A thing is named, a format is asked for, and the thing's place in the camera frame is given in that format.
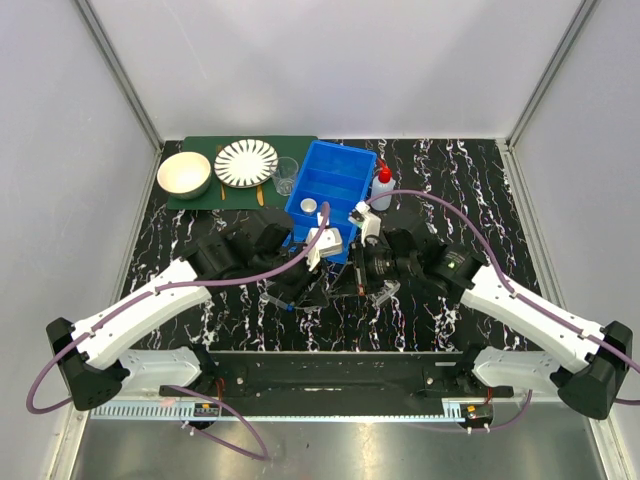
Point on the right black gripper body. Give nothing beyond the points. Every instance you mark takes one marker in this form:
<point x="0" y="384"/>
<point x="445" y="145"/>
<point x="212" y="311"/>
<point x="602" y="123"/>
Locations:
<point x="371" y="266"/>

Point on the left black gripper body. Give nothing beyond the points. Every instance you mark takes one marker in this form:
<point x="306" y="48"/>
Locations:
<point x="304" y="288"/>

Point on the clear tube rack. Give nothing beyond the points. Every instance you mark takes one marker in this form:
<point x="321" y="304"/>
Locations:
<point x="388" y="290"/>

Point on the centrifuge tube blue cap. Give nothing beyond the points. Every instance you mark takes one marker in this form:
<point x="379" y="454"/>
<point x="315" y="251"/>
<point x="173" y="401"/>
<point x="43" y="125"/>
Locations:
<point x="277" y="302"/>

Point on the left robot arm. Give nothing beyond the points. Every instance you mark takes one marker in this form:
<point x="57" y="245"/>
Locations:
<point x="95" y="355"/>

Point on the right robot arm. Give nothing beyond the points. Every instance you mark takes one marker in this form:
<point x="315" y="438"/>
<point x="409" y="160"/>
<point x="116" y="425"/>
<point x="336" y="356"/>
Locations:
<point x="581" y="361"/>

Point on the squeeze bottle red cap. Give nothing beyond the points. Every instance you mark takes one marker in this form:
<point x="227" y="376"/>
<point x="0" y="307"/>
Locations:
<point x="383" y="182"/>

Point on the small white crucible cup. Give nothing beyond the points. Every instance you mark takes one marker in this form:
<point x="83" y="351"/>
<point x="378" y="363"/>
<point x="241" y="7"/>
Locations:
<point x="308" y="206"/>

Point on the blue compartment bin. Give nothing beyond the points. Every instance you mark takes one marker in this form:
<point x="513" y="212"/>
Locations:
<point x="339" y="175"/>

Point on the gold knife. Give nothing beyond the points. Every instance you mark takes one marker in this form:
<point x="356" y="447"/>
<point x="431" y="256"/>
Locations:
<point x="260" y="195"/>

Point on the clear drinking glass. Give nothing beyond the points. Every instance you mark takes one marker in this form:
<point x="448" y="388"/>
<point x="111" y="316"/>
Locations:
<point x="285" y="175"/>

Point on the gold fork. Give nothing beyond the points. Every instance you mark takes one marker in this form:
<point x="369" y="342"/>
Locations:
<point x="219" y="148"/>

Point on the striped white plate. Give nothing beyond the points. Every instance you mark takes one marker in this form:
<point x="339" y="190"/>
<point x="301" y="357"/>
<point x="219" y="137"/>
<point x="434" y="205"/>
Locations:
<point x="245" y="163"/>

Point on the white ceramic bowl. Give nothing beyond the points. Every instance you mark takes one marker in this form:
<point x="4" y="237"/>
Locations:
<point x="185" y="175"/>

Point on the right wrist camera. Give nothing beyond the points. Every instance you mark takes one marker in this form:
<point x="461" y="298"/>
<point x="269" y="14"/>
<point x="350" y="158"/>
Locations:
<point x="368" y="223"/>

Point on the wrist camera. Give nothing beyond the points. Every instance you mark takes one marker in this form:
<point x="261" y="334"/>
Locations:
<point x="368" y="223"/>
<point x="330" y="243"/>

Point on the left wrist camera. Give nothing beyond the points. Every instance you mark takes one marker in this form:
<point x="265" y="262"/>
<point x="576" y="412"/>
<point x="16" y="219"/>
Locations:
<point x="330" y="243"/>

